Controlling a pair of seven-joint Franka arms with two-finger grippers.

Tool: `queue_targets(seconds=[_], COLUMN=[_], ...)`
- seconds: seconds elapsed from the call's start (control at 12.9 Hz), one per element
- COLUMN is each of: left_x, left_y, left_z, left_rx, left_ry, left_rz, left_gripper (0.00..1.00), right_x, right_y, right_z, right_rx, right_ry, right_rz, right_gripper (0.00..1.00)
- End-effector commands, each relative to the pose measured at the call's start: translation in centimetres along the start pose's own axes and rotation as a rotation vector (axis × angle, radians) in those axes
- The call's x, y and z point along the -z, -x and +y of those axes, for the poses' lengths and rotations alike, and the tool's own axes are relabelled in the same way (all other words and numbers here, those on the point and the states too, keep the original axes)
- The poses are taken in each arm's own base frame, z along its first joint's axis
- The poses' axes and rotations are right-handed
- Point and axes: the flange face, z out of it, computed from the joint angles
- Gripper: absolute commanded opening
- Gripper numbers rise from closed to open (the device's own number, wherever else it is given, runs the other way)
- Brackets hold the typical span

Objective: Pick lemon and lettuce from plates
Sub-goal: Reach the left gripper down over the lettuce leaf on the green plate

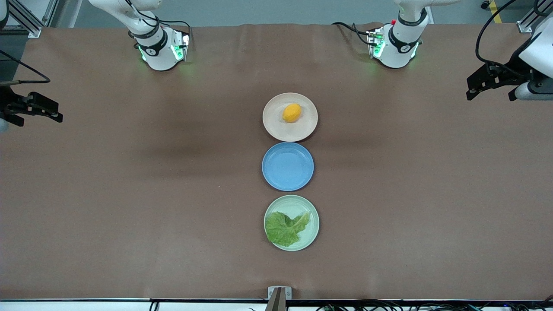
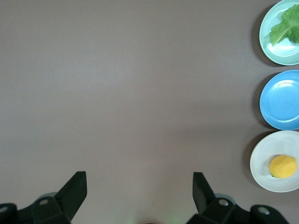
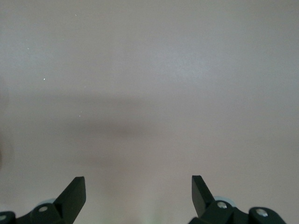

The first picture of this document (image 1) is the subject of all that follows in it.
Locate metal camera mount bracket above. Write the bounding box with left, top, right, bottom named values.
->
left=264, top=286, right=292, bottom=311

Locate pink round plate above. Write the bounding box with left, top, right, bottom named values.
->
left=262, top=92, right=318, bottom=142

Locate black base cable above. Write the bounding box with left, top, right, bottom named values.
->
left=162, top=19, right=193, bottom=44
left=332, top=22, right=376, bottom=46

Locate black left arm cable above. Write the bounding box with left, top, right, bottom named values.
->
left=475, top=0, right=521, bottom=72

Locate black left base cable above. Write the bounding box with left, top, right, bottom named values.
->
left=332, top=22, right=376, bottom=46

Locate green lettuce leaf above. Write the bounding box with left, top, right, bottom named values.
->
left=265, top=211, right=311, bottom=248

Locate brown table cover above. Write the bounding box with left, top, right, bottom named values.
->
left=0, top=22, right=553, bottom=301

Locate black right base cable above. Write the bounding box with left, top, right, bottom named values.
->
left=162, top=19, right=193, bottom=44

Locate yellow lemon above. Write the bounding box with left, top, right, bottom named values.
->
left=283, top=103, right=302, bottom=123

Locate aluminium frame profile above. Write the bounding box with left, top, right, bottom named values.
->
left=517, top=0, right=547, bottom=34
left=9, top=0, right=59, bottom=38

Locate light green round plate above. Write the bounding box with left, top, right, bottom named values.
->
left=264, top=195, right=320, bottom=252

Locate blue round plate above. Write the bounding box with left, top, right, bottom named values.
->
left=262, top=142, right=315, bottom=191

